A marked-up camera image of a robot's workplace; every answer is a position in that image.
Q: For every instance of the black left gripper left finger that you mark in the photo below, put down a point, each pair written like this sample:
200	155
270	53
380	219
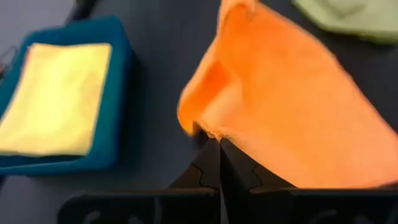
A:
186	205

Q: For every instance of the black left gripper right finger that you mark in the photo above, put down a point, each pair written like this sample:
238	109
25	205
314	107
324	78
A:
280	207

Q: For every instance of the orange microfiber towel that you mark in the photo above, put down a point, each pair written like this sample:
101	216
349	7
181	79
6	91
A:
280	93

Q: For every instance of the yellow microfiber towel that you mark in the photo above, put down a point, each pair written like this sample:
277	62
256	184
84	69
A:
56	99

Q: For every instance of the green microfiber towel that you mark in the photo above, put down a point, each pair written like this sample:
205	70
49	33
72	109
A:
351	18

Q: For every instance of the blue plastic bin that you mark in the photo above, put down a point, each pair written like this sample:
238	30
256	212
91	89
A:
121	93

